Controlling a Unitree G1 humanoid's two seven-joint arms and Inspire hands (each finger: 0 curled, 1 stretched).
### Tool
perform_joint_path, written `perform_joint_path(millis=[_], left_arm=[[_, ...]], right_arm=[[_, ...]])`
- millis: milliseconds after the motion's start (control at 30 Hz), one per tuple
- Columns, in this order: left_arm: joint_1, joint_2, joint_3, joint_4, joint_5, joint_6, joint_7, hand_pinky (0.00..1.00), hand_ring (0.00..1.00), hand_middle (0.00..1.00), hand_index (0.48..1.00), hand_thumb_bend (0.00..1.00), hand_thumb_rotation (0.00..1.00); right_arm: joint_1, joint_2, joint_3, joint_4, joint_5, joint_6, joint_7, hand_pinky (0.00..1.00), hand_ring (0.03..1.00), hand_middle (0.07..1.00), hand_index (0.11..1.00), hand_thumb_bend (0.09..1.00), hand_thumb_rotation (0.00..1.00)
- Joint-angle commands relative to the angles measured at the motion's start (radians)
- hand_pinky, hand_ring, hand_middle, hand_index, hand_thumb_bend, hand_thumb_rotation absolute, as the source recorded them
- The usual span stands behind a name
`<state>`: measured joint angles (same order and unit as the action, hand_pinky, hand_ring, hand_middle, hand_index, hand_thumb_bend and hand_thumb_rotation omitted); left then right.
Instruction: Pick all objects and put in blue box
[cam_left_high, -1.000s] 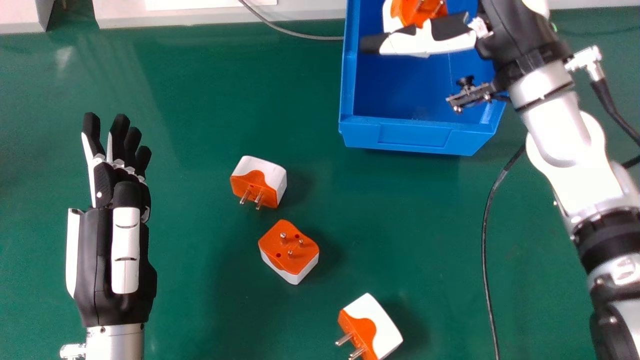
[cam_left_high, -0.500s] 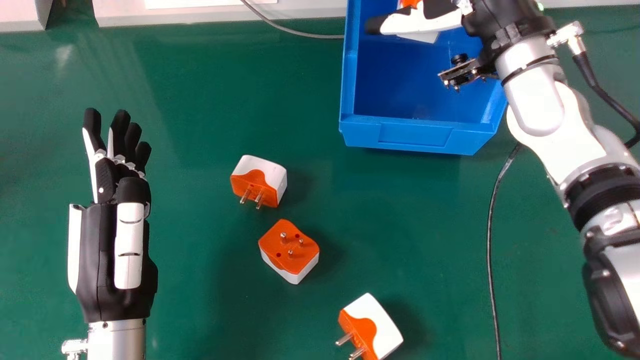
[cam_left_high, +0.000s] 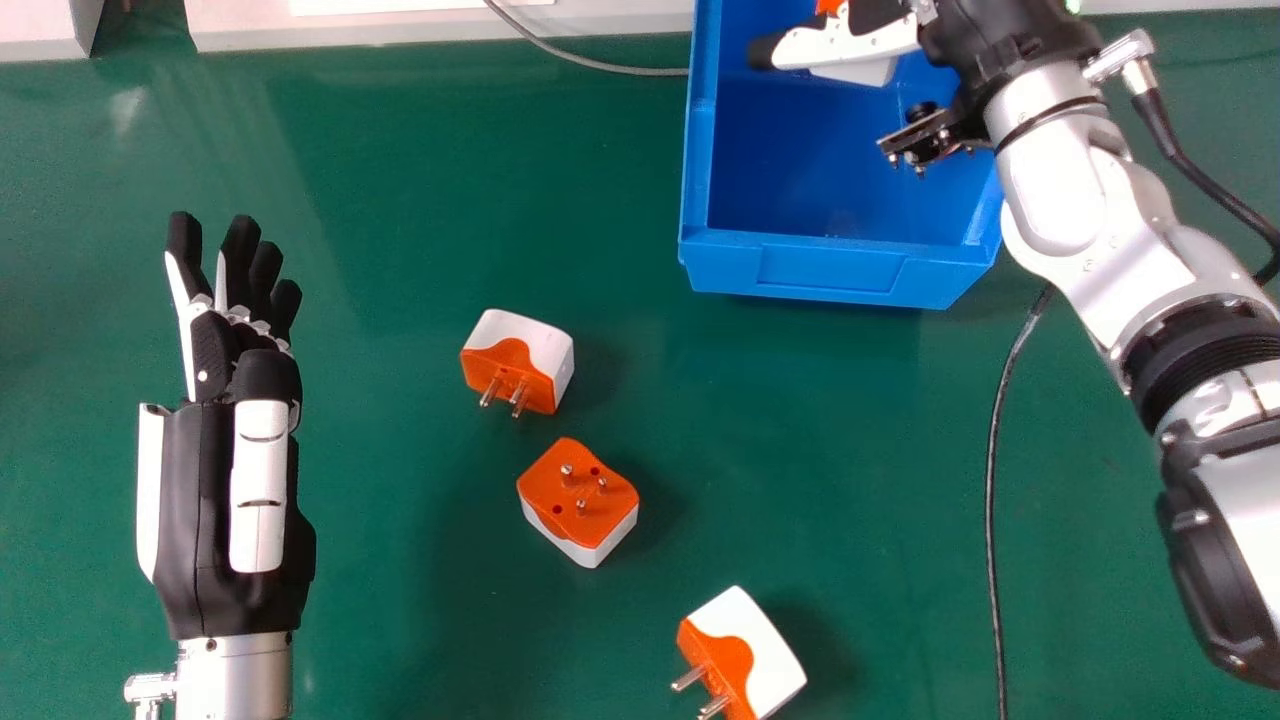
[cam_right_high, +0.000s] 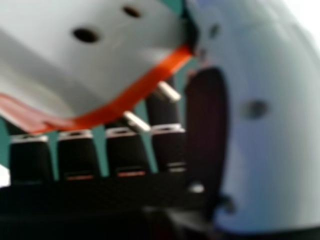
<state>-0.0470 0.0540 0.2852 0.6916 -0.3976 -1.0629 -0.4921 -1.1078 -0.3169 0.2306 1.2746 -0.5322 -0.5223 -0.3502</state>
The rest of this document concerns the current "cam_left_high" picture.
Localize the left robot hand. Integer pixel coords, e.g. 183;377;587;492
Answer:
136;211;318;642

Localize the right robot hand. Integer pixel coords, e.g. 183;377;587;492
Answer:
747;0;1103;178

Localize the blue plastic bin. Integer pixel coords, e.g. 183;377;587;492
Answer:
677;0;1007;312

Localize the black cable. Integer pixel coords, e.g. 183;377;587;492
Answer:
984;284;1057;720
1130;88;1280;287

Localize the grey cable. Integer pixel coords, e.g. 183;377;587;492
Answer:
484;0;692;79

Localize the white cable duct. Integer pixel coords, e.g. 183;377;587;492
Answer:
0;0;698;63

